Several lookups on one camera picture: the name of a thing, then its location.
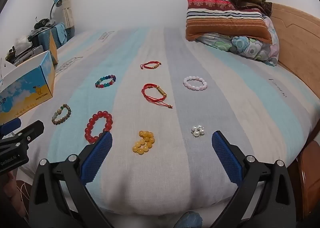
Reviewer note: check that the blue object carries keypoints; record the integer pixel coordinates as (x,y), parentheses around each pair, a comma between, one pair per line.
(188,220)

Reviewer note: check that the wooden bedside furniture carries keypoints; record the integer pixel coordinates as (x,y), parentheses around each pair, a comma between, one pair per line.
(308,168)

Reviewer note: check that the striped pillow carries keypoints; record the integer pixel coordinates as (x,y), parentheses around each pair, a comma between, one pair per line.
(225,21)

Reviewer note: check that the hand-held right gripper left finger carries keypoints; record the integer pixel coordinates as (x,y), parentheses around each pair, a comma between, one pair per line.
(98,153)

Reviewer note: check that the blue desk lamp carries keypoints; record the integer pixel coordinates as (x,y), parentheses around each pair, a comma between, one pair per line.
(57,1)

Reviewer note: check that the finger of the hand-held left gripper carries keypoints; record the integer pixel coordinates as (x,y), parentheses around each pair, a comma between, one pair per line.
(10,125)
(31,129)

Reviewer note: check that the floral quilt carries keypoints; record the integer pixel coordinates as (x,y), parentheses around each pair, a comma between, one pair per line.
(247,46)

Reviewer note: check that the striped bed sheet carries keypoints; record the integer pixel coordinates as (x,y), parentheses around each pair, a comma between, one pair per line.
(160,180)

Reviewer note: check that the blue suitcase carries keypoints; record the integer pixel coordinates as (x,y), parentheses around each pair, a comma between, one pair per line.
(58,34)

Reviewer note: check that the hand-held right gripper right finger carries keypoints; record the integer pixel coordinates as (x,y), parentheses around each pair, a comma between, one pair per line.
(226,153)

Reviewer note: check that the dark clutter pile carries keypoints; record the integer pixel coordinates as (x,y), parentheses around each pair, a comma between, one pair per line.
(27,48)

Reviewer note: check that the person's left hand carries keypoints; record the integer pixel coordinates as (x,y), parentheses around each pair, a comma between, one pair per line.
(10,190)

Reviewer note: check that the wooden headboard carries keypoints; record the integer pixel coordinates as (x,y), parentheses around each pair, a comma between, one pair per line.
(297,33)

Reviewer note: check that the blue yellow cardboard box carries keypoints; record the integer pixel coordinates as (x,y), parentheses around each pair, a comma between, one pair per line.
(27,90)

